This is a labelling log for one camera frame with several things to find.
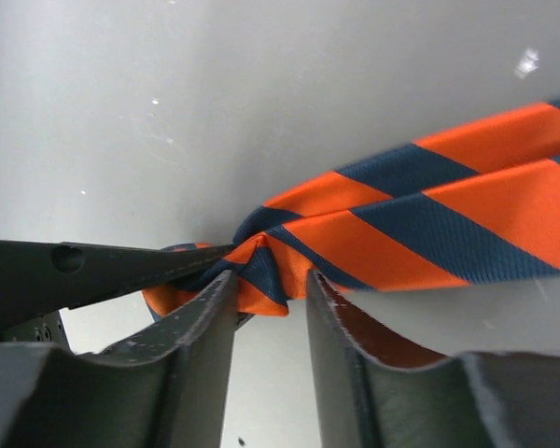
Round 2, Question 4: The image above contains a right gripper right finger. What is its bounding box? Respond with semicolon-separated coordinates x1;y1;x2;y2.
306;271;560;447

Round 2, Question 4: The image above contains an orange navy striped tie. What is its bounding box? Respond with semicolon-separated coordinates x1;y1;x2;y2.
143;99;560;316

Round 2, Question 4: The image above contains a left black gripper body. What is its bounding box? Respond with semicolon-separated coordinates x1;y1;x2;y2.
0;311;70;350

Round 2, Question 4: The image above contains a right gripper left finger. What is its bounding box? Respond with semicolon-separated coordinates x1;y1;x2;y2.
0;271;237;447

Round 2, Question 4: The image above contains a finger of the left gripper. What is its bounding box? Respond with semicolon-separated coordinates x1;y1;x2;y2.
0;240;232;331

